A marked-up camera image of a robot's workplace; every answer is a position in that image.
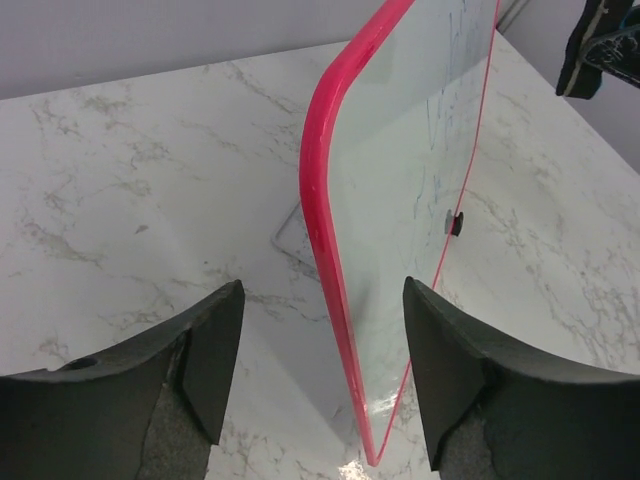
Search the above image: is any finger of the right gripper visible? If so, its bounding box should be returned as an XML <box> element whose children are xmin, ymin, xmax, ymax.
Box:
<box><xmin>555</xmin><ymin>0</ymin><xmax>639</xmax><ymax>99</ymax></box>

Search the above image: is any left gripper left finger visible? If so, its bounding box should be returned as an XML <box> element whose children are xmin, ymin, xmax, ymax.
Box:
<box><xmin>1</xmin><ymin>280</ymin><xmax>244</xmax><ymax>479</ymax></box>

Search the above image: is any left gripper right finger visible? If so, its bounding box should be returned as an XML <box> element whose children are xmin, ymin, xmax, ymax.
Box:
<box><xmin>403</xmin><ymin>278</ymin><xmax>639</xmax><ymax>479</ymax></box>

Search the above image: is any pink-framed whiteboard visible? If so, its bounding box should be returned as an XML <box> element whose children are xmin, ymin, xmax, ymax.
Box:
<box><xmin>299</xmin><ymin>0</ymin><xmax>498</xmax><ymax>466</ymax></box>

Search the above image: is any black stand foot right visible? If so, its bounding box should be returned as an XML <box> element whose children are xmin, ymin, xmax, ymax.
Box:
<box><xmin>445</xmin><ymin>209</ymin><xmax>464</xmax><ymax>237</ymax></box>

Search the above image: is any wire whiteboard stand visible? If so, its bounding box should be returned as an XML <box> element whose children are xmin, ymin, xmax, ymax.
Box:
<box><xmin>271</xmin><ymin>202</ymin><xmax>316</xmax><ymax>268</ymax></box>

